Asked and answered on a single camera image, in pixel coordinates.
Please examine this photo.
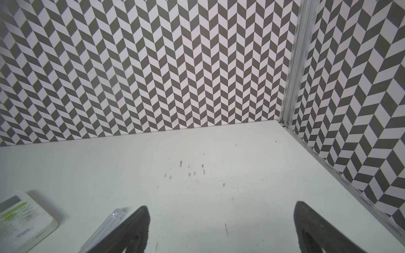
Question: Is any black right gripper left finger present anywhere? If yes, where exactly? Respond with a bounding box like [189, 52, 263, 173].
[88, 206, 150, 253]

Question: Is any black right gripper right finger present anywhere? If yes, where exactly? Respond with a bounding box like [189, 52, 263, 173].
[294, 201, 364, 253]

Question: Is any clear handle screwdriver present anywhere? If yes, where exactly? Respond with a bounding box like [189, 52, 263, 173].
[79, 208, 125, 253]

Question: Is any white remote with green buttons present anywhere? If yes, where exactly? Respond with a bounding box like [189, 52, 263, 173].
[1, 191, 59, 253]

